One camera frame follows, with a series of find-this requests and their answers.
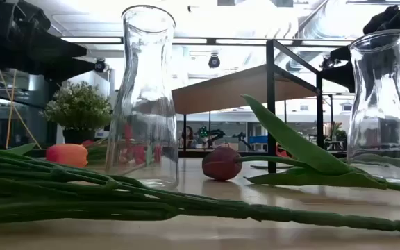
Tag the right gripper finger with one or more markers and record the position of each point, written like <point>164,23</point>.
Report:
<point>342,53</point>
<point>342,78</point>

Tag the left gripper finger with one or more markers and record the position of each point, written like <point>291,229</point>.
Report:
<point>61,48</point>
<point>68,69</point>

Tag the clear glass vase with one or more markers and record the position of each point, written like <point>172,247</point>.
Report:
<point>380,104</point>
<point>130,69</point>

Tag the maroon tulip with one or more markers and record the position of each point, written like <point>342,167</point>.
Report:
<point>221,163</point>

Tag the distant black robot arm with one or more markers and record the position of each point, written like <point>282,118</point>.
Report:
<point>212,135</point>

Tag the black ceiling fixture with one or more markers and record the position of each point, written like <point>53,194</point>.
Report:
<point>328,63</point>

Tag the potted white-flowered plant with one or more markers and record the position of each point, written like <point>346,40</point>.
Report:
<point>78,107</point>

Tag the blue box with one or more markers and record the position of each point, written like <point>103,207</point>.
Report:
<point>258,140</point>

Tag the purple flower bunch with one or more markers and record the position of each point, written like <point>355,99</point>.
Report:
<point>82,205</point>

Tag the round black camera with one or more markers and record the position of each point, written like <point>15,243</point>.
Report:
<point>214,61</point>
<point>100,65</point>

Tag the black overhead frame bar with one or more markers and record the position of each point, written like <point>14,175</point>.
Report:
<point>241,41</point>

